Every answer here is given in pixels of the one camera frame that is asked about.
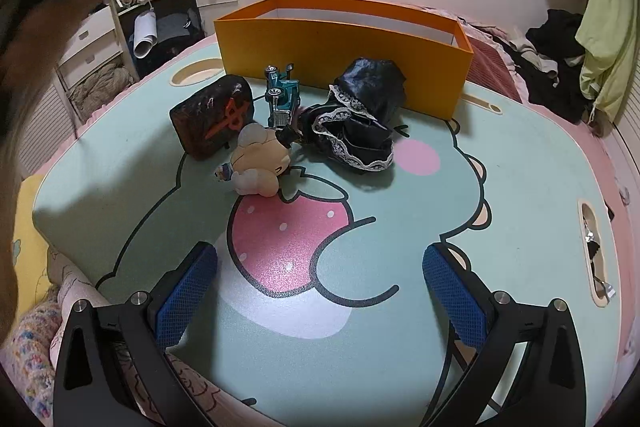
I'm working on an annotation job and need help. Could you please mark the pink printed cloth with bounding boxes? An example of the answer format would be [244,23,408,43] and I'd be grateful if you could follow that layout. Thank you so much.
[47,247,241,427]

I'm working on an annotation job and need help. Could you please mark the beige doll figurine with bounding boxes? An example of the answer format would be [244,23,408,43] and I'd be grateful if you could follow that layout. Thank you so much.
[215,123,293,198]

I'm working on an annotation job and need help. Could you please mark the person's left forearm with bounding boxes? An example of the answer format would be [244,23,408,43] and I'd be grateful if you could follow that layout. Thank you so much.
[0,0,108,338]

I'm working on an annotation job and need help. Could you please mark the teal toy car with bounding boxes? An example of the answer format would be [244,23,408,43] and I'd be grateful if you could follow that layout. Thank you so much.
[263,63,301,130]

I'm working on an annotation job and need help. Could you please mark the small metal clips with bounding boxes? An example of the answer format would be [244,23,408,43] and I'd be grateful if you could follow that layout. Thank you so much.
[582,214,616,300]

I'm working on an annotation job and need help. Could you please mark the pink bedsheet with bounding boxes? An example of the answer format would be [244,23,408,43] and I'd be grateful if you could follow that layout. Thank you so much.
[520,82,638,368]

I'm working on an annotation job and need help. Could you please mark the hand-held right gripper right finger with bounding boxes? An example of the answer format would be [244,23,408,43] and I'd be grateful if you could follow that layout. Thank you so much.
[422,243,586,427]

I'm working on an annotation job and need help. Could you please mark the white drawer cabinet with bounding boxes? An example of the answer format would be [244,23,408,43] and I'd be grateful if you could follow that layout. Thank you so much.
[55,4,126,88]

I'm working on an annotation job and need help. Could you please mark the dark spotted pouch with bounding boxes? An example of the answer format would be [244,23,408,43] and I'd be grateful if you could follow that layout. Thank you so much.
[169,75,255,162]

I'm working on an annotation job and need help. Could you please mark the black lace-trimmed cloth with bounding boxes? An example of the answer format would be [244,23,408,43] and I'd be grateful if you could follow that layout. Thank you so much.
[295,57,407,174]

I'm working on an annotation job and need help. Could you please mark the grey folded quilt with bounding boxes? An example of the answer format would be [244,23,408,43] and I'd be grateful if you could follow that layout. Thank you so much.
[67,62,133,118]

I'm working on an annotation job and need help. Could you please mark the rolled white paper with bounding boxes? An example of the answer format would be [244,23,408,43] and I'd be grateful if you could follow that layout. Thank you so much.
[134,12,158,58]

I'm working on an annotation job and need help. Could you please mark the yellow cloth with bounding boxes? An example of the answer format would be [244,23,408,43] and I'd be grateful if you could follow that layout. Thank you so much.
[10,174,56,308]

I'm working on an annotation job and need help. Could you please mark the green hanging cloth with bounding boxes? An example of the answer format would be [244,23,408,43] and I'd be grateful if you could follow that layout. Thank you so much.
[575,0,636,122]

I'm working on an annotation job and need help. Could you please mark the orange cardboard box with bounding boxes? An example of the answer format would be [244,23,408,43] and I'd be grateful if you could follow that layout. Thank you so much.
[213,0,475,122]

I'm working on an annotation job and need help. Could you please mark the red blanket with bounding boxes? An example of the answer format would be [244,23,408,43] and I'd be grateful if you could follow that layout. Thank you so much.
[465,34,521,98]

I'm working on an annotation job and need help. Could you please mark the black clothes pile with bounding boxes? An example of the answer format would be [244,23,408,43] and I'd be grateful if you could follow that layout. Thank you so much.
[525,9,601,122]

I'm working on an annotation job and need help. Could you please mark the colourful crochet blanket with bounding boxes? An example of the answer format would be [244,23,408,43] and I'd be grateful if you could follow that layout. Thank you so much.
[0,302,66,418]

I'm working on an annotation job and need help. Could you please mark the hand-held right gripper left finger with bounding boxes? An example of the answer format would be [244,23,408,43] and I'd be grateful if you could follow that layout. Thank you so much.
[52,242,221,427]

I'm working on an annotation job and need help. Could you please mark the beige garment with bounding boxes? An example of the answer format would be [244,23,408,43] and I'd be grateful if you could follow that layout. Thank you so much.
[510,34,561,78]

